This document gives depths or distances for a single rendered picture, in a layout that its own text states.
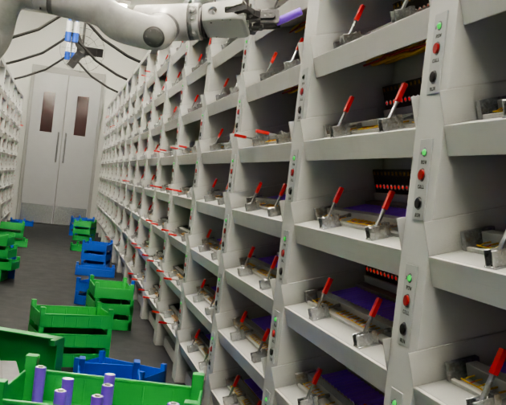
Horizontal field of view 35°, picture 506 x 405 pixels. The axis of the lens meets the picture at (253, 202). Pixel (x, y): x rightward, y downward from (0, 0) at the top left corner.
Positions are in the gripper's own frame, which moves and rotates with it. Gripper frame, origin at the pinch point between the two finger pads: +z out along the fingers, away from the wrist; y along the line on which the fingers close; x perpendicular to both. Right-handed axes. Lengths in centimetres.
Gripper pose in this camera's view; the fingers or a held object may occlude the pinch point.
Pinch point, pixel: (271, 19)
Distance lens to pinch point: 187.4
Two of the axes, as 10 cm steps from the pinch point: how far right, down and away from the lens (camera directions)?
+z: 9.9, 0.0, -1.5
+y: 1.4, 2.7, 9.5
